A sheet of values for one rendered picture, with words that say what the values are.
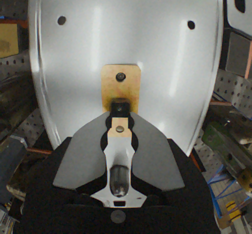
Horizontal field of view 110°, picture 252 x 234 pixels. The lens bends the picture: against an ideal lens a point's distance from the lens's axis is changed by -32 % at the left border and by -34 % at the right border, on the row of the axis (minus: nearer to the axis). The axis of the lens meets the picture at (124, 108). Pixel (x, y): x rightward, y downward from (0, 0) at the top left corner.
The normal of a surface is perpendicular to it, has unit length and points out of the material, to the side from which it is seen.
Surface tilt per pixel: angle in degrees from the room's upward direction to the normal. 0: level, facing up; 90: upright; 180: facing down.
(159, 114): 0
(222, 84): 0
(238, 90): 0
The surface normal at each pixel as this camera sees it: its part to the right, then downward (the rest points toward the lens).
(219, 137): -0.97, 0.08
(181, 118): 0.01, 0.47
